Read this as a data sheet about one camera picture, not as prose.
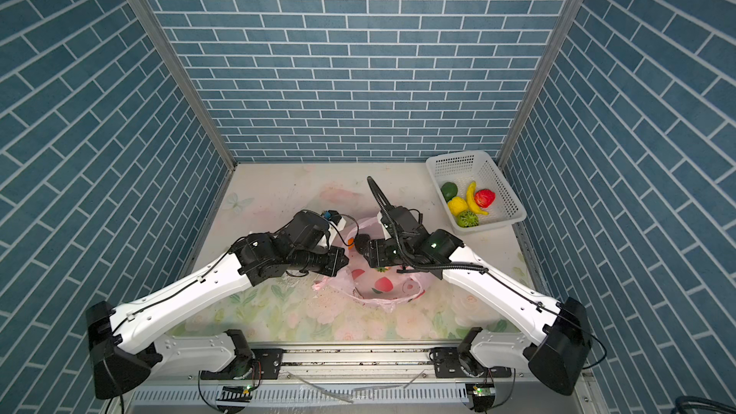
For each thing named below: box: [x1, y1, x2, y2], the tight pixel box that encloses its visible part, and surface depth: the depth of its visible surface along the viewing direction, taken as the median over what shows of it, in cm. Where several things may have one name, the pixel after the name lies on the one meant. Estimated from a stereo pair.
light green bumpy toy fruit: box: [457, 210, 480, 228], surface depth 97 cm
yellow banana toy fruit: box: [465, 180, 489, 216], surface depth 107 cm
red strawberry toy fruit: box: [475, 188, 496, 208], surface depth 107 cm
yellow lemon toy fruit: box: [447, 196, 468, 217], surface depth 103 cm
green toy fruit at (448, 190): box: [440, 182, 459, 204], surface depth 107 cm
